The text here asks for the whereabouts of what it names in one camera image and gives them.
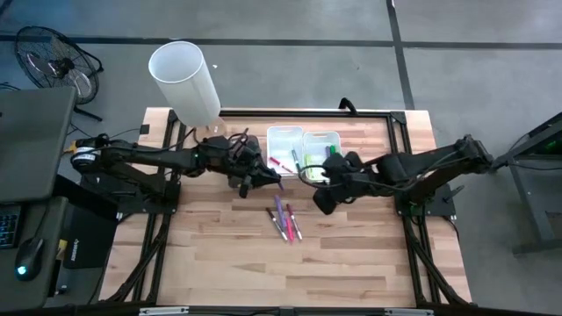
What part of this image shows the black computer mouse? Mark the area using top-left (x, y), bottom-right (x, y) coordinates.
top-left (14, 236), bottom-right (46, 282)

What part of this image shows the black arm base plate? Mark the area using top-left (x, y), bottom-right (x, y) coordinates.
top-left (80, 169), bottom-right (181, 216)
top-left (393, 182), bottom-right (458, 217)

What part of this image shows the white lamp with wooden base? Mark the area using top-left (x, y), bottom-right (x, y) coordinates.
top-left (148, 40), bottom-right (228, 140)

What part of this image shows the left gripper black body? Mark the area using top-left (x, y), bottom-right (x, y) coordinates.
top-left (209, 128), bottom-right (264, 199)

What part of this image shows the white plastic bin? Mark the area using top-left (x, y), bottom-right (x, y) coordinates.
top-left (301, 130), bottom-right (343, 185)
top-left (266, 126), bottom-right (306, 177)

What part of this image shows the dark grey side desk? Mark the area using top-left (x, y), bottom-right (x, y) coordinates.
top-left (0, 196), bottom-right (70, 312)

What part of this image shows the black box with white logo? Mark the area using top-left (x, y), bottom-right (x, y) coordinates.
top-left (62, 205), bottom-right (119, 269)

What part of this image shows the backlit black keyboard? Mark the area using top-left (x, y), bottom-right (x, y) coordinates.
top-left (0, 205), bottom-right (22, 250)

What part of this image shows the grey monitor back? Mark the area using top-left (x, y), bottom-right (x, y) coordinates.
top-left (0, 86), bottom-right (78, 204)

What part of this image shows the red thin marker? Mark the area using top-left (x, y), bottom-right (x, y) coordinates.
top-left (269, 156), bottom-right (294, 174)

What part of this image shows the maroon thin marker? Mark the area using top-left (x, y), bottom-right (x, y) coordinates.
top-left (285, 203), bottom-right (304, 241)

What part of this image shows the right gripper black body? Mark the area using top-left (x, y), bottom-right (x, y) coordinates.
top-left (312, 151), bottom-right (365, 216)

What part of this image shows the silver edge bracket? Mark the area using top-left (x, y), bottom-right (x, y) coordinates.
top-left (384, 308), bottom-right (435, 316)
top-left (138, 306), bottom-right (190, 316)

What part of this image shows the dark metal stand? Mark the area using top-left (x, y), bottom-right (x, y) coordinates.
top-left (491, 111), bottom-right (562, 255)

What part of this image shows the black aluminium table frame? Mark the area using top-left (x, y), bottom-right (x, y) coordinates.
top-left (99, 108), bottom-right (473, 308)

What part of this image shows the black clamp handle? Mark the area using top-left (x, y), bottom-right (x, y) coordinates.
top-left (337, 97), bottom-right (359, 116)

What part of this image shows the black floor fan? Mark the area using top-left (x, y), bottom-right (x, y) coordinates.
top-left (12, 25), bottom-right (105, 123)

